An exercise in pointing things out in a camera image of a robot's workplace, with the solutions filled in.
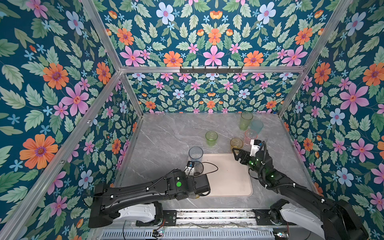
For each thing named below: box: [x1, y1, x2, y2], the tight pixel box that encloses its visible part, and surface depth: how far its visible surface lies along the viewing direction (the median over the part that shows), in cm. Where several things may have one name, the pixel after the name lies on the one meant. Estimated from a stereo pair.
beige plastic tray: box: [202, 153, 253, 197], surface depth 89 cm
